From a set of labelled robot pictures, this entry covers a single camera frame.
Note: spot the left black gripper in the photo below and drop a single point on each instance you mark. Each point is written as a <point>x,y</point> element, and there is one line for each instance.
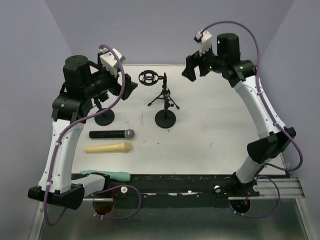
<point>129,86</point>

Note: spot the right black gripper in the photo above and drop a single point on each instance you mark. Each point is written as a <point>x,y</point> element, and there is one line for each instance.
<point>193,61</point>

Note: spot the black round-base mic stand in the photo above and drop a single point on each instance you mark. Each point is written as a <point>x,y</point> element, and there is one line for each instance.
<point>107,117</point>

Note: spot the black microphone silver grille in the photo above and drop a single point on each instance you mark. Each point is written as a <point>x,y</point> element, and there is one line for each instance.
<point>112,134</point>

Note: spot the cream microphone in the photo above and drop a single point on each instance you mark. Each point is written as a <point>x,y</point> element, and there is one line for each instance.
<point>110,148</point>

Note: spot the teal microphone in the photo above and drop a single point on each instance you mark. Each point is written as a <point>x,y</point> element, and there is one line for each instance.
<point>119,176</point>

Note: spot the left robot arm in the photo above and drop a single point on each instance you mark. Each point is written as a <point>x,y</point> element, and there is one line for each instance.
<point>84,81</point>

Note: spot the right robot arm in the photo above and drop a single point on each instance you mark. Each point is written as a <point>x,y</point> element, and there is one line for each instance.
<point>273,135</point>

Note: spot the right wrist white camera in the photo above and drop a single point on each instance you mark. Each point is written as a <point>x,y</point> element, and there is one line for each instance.
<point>204,39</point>

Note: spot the wrist white camera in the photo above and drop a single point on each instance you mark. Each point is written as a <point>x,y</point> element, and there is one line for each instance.
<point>108,61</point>
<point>204,39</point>

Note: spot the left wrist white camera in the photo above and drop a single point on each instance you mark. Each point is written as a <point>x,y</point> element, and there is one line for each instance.
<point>108,61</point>

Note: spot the black mounting rail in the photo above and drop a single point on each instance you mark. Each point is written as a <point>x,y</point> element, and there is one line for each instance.
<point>163,191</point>

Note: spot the aluminium frame rail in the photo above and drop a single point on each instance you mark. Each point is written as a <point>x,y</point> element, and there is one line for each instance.
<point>282,190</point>

